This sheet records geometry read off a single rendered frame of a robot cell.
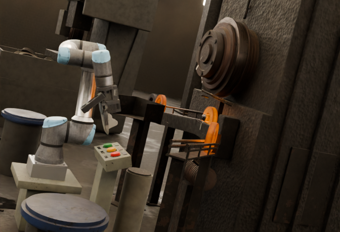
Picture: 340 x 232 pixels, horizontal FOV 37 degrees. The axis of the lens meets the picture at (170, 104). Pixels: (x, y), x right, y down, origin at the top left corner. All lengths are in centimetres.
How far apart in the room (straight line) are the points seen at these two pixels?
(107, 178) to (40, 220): 47
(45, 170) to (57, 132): 20
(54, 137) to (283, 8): 139
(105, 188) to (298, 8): 133
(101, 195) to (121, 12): 353
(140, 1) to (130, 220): 362
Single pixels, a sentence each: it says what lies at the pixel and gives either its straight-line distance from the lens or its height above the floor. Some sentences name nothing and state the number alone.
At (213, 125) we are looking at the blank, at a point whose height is 77.
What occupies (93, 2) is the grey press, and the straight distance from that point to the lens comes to 537.
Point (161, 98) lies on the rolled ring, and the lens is 384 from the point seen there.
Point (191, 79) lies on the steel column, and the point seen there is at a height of 71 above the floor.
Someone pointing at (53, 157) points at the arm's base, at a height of 41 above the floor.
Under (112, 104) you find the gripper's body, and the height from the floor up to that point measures 79.
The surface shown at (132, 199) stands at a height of 40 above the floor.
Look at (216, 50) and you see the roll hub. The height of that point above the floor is 114.
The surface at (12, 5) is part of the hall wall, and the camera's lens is 1274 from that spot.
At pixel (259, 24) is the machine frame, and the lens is 300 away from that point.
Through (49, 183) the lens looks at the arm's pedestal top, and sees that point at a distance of 259.
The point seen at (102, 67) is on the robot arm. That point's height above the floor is 94.
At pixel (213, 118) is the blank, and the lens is 297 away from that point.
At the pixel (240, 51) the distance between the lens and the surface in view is 282.
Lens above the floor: 105
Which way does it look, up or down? 5 degrees down
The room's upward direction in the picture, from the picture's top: 13 degrees clockwise
